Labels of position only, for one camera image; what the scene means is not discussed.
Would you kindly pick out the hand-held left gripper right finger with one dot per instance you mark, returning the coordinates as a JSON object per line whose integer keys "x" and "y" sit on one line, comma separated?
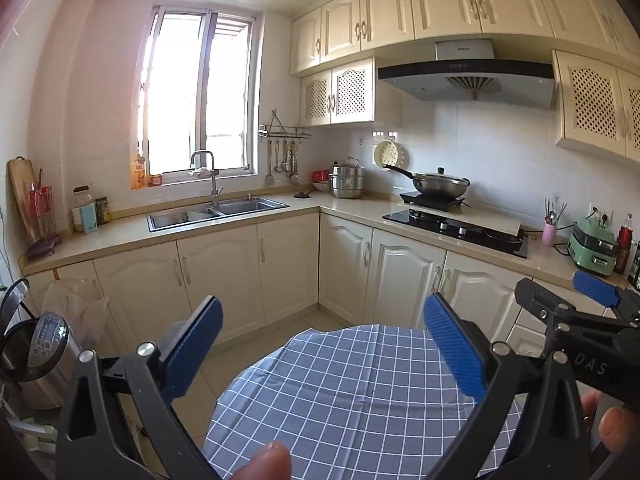
{"x": 455, "y": 350}

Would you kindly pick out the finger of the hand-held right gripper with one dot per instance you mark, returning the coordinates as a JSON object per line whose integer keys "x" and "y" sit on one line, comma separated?
{"x": 597, "y": 290}
{"x": 545, "y": 300}

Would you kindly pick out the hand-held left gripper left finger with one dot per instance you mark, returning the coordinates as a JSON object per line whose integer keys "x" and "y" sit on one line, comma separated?
{"x": 195, "y": 345}

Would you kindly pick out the person's right hand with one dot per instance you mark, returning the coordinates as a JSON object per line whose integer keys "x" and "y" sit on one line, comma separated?
{"x": 620, "y": 430}

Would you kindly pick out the person's left hand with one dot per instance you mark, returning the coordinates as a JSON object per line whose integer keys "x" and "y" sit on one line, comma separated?
{"x": 265, "y": 462}

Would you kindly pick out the green electric cooker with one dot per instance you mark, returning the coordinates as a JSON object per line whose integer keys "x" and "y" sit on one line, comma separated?
{"x": 592, "y": 250}

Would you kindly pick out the red cap sauce bottle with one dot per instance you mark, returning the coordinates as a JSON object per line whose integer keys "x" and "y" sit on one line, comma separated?
{"x": 624, "y": 247}

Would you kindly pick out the pink utensil holder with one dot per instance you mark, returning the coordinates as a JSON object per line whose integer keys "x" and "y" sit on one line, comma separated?
{"x": 549, "y": 235}

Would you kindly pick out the cream base cabinet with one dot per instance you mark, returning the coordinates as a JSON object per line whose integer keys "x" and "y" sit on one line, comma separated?
{"x": 220, "y": 275}

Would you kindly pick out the bundle of chopsticks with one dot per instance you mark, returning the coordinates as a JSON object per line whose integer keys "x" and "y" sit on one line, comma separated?
{"x": 554, "y": 212}

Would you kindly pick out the grey checkered tablecloth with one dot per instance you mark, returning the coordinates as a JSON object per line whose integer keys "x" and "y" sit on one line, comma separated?
{"x": 350, "y": 390}

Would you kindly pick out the black glass gas hob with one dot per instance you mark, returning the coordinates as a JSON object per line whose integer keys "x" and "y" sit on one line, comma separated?
{"x": 450, "y": 230}

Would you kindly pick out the clear hanging plastic bag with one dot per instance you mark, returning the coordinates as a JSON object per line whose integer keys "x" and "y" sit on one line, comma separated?
{"x": 75, "y": 312}

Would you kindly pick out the steel double sink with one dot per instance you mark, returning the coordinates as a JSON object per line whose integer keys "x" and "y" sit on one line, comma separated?
{"x": 220, "y": 210}

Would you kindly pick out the steel cooker with control panel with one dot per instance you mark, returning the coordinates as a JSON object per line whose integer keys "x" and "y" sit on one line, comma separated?
{"x": 47, "y": 337}

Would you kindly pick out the steel wok with lid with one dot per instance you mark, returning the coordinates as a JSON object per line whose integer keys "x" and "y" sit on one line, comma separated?
{"x": 442, "y": 185}

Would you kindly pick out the steel kitchen faucet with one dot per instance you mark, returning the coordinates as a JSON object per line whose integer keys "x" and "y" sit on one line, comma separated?
{"x": 214, "y": 185}

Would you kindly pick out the small dark jar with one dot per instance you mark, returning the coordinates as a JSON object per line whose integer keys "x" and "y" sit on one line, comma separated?
{"x": 102, "y": 211}

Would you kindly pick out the light blue carton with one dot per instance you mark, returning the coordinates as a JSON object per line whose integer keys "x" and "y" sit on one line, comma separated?
{"x": 89, "y": 220}

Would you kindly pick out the white rag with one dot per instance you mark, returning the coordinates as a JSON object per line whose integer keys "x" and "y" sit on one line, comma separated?
{"x": 200, "y": 172}

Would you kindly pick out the orange bottle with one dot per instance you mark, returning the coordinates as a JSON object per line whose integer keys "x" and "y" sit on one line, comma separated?
{"x": 138, "y": 172}

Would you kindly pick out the steel spatula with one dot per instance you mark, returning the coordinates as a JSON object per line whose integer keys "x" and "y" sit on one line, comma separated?
{"x": 269, "y": 177}

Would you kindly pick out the glass jar black lid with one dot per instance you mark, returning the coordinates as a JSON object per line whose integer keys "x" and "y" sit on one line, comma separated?
{"x": 82, "y": 197}

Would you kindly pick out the cream lattice door cabinet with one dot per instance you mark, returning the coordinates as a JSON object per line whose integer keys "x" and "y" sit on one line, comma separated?
{"x": 595, "y": 102}
{"x": 350, "y": 92}

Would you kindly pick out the white low rack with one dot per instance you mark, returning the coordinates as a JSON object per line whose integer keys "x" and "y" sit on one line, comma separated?
{"x": 27, "y": 432}

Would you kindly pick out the steel skimmer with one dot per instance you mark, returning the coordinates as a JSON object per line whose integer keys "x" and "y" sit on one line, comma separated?
{"x": 295, "y": 177}

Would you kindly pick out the steel ladle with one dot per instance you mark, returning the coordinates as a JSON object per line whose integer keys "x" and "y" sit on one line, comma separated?
{"x": 279, "y": 166}

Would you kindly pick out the steel steamer pot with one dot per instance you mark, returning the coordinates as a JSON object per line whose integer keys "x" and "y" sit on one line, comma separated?
{"x": 347, "y": 182}

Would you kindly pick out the white bowl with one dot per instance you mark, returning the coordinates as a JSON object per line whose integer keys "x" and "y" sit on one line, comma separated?
{"x": 322, "y": 187}

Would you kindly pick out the cream round steamer tray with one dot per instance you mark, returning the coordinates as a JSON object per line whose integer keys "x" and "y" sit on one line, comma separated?
{"x": 391, "y": 152}

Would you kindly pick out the red pot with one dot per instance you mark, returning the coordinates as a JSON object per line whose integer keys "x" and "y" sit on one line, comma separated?
{"x": 321, "y": 176}

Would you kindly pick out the wooden cutting board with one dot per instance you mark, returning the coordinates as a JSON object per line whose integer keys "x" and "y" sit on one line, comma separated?
{"x": 20, "y": 192}

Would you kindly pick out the black range hood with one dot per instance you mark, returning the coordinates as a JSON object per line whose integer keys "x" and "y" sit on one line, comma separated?
{"x": 465, "y": 80}

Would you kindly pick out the sliding window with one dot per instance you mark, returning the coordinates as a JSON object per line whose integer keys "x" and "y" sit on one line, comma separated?
{"x": 180, "y": 90}

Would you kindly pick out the white wall socket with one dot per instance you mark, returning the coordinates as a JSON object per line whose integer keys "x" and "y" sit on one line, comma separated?
{"x": 604, "y": 214}

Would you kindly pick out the steel wall utensil rail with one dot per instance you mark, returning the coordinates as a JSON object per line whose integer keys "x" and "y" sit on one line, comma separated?
{"x": 285, "y": 131}

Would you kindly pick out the cream upper wall cabinet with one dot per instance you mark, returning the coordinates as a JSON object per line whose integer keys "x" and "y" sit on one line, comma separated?
{"x": 440, "y": 0}

